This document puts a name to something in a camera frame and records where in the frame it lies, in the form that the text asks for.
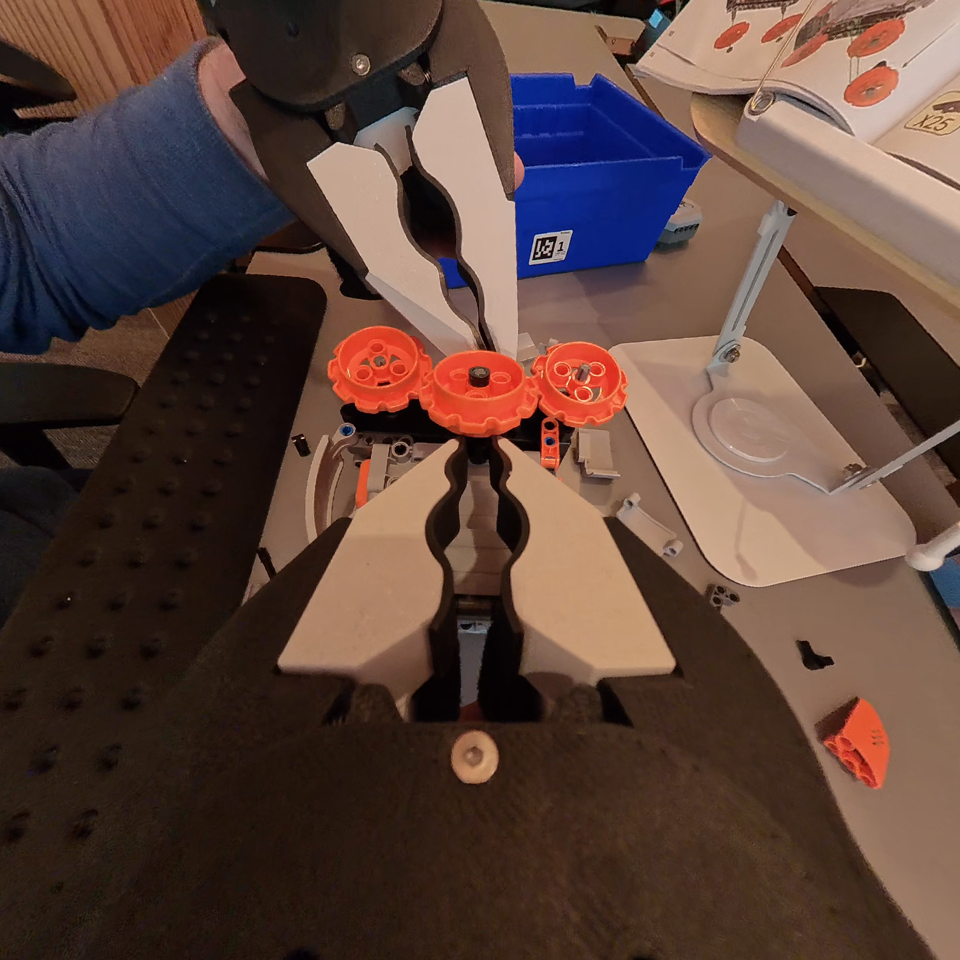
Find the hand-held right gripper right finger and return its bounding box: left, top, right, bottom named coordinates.
left=495, top=438, right=676, bottom=687

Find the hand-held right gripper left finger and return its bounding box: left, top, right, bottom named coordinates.
left=278, top=440, right=463, bottom=688

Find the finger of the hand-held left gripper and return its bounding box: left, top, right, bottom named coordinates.
left=408, top=83, right=523, bottom=361
left=308, top=143, right=484, bottom=358

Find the blue plastic bin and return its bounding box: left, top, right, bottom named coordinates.
left=443, top=72, right=709, bottom=286

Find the black grey toy robot vehicle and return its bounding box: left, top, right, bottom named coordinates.
left=305, top=417, right=621, bottom=639

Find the orange toy gear wheel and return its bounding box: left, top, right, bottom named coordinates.
left=420, top=348, right=538, bottom=439
left=327, top=326, right=429, bottom=414
left=533, top=341, right=631, bottom=426

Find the orange triangular toy piece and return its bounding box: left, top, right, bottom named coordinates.
left=821, top=698, right=892, bottom=787

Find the person's left forearm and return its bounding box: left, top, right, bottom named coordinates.
left=0, top=45, right=294, bottom=357

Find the person's left hand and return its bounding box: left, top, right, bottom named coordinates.
left=200, top=42, right=289, bottom=192

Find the light grey angled toy piece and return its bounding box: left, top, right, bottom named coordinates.
left=618, top=492, right=687, bottom=559

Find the light grey toy block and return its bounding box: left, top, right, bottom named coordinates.
left=578, top=428, right=621, bottom=481

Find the small grey device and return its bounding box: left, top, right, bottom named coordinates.
left=660, top=203, right=703, bottom=249

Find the wooden book stand white base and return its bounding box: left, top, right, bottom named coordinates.
left=608, top=60, right=960, bottom=589

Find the black dimpled mat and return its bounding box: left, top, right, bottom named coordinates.
left=0, top=275, right=331, bottom=960

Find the printed instruction manual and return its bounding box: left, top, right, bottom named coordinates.
left=645, top=0, right=960, bottom=144

